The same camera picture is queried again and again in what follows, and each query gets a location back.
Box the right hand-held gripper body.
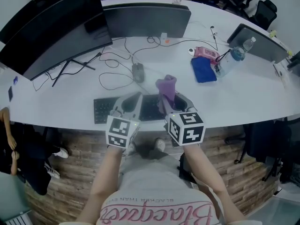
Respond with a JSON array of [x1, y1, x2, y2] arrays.
[[165, 106, 207, 147]]

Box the purple cloth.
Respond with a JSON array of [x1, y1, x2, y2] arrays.
[[156, 74, 178, 113]]

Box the person's right shoe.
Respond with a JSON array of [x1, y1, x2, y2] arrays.
[[154, 137, 166, 153]]

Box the black mouse cable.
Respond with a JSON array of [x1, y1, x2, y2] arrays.
[[131, 37, 165, 65]]

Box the grey shirt with pink print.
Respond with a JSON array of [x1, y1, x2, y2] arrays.
[[58, 151, 227, 225]]

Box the black curved monitor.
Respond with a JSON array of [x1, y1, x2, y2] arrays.
[[0, 0, 113, 88]]

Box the black keyboard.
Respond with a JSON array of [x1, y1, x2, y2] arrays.
[[93, 94, 168, 124]]

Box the person's left forearm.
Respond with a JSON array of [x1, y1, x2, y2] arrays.
[[76, 145, 124, 225]]

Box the blue cloth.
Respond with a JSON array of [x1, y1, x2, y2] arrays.
[[190, 56, 218, 83]]

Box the person's dark trousers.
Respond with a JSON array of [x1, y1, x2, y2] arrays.
[[135, 144, 171, 161]]

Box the clear water bottle blue lid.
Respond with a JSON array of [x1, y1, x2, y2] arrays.
[[214, 46, 246, 78]]

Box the person's shoe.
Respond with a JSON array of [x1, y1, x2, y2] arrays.
[[127, 141, 137, 156], [154, 137, 166, 153]]

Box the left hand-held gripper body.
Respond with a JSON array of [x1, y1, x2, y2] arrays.
[[105, 108, 141, 149]]

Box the person's left shoe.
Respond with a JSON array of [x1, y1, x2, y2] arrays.
[[127, 141, 137, 156]]

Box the person's right forearm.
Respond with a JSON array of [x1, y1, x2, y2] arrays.
[[182, 144, 249, 222]]

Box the grey computer mouse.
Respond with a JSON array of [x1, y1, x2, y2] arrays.
[[131, 62, 145, 83]]

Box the thin dark cable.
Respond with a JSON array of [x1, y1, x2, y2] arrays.
[[164, 38, 220, 52]]

